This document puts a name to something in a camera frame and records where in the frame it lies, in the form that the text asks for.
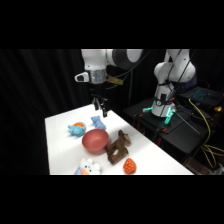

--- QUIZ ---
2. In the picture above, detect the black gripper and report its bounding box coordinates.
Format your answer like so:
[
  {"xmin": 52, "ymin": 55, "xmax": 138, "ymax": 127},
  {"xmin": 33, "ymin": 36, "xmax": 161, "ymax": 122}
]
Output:
[{"xmin": 89, "ymin": 81, "xmax": 110, "ymax": 119}]

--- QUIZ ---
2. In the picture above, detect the pink bowl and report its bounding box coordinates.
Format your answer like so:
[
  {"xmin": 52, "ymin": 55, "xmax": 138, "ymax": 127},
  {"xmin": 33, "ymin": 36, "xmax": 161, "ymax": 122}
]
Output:
[{"xmin": 81, "ymin": 128, "xmax": 110, "ymax": 155}]

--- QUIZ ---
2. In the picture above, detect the blue plush with orange patch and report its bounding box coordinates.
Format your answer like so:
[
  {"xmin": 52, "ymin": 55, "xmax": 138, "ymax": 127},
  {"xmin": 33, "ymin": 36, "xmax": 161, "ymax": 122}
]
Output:
[{"xmin": 67, "ymin": 121, "xmax": 87, "ymax": 137}]

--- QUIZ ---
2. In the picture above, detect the white plush unicorn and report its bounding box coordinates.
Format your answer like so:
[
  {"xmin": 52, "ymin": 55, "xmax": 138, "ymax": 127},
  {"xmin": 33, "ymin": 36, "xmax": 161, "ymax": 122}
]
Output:
[{"xmin": 73, "ymin": 157, "xmax": 102, "ymax": 176}]

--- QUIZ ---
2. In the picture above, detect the black curtain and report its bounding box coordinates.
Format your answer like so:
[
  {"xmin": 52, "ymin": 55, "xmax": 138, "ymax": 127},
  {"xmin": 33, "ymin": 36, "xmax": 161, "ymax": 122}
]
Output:
[{"xmin": 0, "ymin": 49, "xmax": 224, "ymax": 176}]

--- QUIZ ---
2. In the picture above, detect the black robot stand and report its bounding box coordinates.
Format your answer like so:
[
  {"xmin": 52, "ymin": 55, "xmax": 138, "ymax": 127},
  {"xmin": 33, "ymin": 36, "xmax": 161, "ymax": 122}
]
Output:
[{"xmin": 123, "ymin": 96, "xmax": 224, "ymax": 165}]

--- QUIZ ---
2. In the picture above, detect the black laptop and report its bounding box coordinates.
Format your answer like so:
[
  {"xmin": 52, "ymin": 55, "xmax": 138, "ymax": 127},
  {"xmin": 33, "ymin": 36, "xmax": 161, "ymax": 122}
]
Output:
[{"xmin": 179, "ymin": 85, "xmax": 224, "ymax": 108}]

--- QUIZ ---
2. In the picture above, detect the white crumpled object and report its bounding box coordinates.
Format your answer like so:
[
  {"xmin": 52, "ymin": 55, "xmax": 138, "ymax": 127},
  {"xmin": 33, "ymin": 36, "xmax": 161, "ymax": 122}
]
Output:
[{"xmin": 212, "ymin": 163, "xmax": 224, "ymax": 176}]

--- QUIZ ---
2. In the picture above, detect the yellow cable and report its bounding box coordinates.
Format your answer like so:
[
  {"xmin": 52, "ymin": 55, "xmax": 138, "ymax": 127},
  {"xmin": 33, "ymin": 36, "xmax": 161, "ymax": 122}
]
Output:
[{"xmin": 188, "ymin": 98, "xmax": 224, "ymax": 170}]

